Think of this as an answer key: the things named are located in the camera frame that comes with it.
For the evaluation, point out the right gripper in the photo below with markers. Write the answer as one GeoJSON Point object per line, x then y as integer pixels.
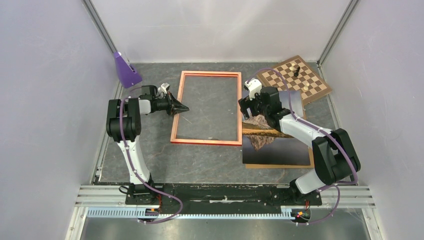
{"type": "Point", "coordinates": [246, 103]}

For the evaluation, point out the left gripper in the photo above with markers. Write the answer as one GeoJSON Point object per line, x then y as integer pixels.
{"type": "Point", "coordinates": [174, 106]}

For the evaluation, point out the mountain landscape photo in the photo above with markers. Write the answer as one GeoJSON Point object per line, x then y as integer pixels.
{"type": "Point", "coordinates": [275, 152]}

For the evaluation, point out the brown frame backing board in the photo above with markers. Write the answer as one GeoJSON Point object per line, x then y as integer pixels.
{"type": "Point", "coordinates": [308, 162]}

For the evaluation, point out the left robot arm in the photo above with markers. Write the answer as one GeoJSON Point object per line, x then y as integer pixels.
{"type": "Point", "coordinates": [123, 125]}

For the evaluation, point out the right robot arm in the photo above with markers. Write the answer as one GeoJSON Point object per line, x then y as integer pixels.
{"type": "Point", "coordinates": [335, 159]}

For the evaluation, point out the purple plastic stand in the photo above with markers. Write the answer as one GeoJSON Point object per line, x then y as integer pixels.
{"type": "Point", "coordinates": [127, 73]}

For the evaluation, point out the black chess piece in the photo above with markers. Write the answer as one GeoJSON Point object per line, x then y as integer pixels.
{"type": "Point", "coordinates": [296, 73]}

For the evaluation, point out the wooden chessboard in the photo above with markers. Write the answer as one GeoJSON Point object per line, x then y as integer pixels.
{"type": "Point", "coordinates": [282, 78]}

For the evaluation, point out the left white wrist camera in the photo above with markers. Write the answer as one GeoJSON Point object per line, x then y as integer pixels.
{"type": "Point", "coordinates": [163, 90]}

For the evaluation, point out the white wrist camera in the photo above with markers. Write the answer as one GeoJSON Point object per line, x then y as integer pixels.
{"type": "Point", "coordinates": [163, 90]}
{"type": "Point", "coordinates": [253, 86]}

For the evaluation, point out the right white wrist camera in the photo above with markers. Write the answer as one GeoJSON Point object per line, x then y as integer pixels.
{"type": "Point", "coordinates": [253, 86]}

